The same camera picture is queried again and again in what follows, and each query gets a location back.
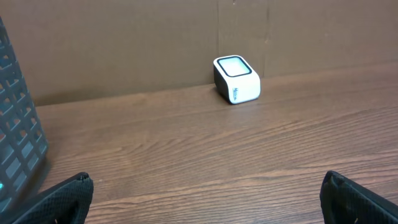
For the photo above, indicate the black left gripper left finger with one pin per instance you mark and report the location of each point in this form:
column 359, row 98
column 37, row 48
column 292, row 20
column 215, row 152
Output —
column 67, row 202

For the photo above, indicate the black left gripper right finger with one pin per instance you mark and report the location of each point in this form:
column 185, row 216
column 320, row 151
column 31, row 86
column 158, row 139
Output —
column 344, row 201

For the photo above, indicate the white barcode scanner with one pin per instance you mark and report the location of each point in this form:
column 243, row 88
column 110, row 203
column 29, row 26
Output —
column 235, row 79

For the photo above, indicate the grey plastic mesh basket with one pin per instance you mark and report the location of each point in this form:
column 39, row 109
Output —
column 23, row 141

